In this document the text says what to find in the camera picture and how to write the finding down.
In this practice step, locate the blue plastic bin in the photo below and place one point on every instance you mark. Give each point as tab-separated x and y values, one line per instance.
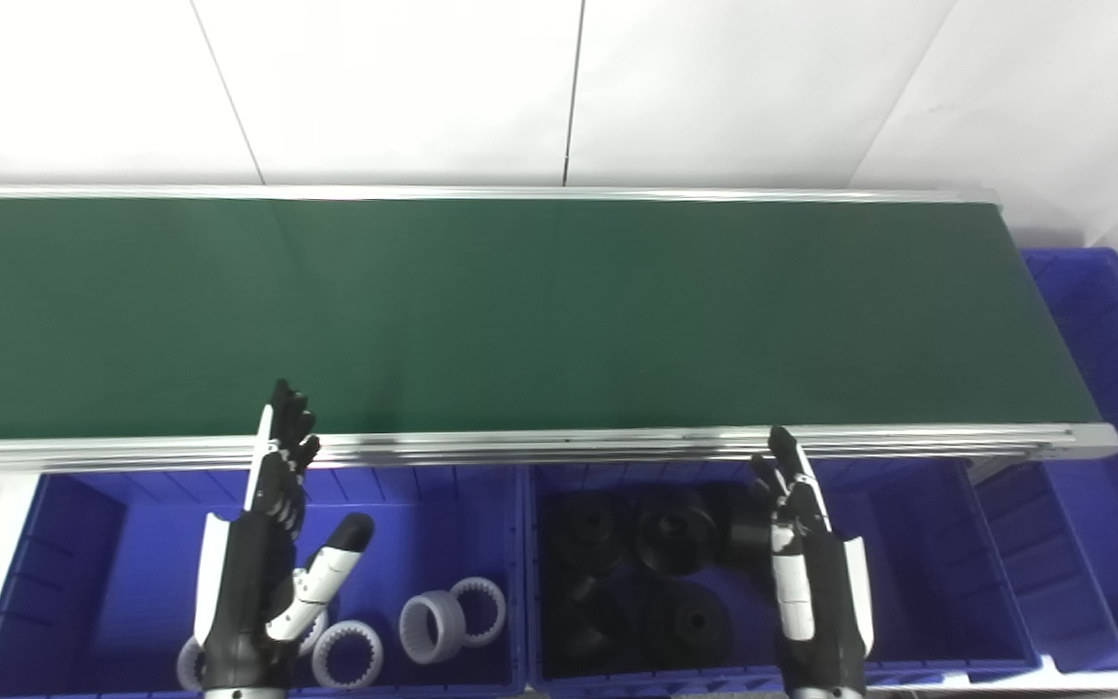
1102	320
113	582
937	582

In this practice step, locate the green conveyor belt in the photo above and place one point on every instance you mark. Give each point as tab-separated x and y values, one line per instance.
520	311
569	447

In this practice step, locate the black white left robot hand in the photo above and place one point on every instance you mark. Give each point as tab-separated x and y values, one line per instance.
244	592

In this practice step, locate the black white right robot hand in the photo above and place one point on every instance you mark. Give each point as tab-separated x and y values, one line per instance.
826	612

